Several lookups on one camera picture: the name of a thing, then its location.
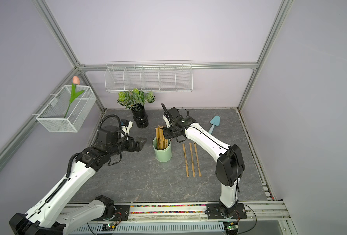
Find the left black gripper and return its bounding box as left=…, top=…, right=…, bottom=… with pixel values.
left=108, top=135, right=147, bottom=157

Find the brown paper straw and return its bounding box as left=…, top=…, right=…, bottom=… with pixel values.
left=194, top=143, right=202, bottom=177
left=189, top=142, right=196, bottom=177
left=182, top=144, right=189, bottom=178

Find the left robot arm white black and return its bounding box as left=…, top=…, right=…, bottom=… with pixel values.
left=9, top=137, right=145, bottom=235

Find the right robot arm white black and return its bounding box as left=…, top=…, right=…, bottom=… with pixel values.
left=163, top=113, right=245, bottom=218

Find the bundle of brown paper straws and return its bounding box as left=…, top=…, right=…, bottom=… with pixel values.
left=156, top=126, right=169, bottom=150

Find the mint green storage cup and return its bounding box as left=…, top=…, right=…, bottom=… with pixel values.
left=153, top=138, right=172, bottom=163

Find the black plant pot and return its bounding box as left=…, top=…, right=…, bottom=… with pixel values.
left=131, top=106, right=149, bottom=129

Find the teal small spatula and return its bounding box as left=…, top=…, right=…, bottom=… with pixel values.
left=208, top=116, right=220, bottom=135

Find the green artificial plant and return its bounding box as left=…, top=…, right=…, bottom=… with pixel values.
left=117, top=89, right=156, bottom=111

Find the pink artificial tulip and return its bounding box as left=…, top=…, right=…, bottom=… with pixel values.
left=64, top=76, right=84, bottom=118

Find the white mesh basket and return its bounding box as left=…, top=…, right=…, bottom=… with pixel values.
left=36, top=85, right=97, bottom=133

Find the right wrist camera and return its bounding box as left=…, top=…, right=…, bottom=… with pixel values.
left=163, top=107, right=183, bottom=127

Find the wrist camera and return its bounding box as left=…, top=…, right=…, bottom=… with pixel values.
left=163, top=107, right=183, bottom=127
left=96, top=119, right=133, bottom=145

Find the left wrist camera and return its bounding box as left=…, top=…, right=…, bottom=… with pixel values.
left=96, top=119, right=133, bottom=145

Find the white wire wall shelf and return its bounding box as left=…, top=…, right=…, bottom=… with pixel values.
left=104, top=60, right=193, bottom=93

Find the aluminium front rail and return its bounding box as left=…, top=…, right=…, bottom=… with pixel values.
left=44, top=200, right=291, bottom=225

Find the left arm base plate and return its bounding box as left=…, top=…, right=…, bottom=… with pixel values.
left=92, top=204, right=130, bottom=222

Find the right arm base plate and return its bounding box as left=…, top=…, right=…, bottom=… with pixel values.
left=205, top=202, right=247, bottom=219

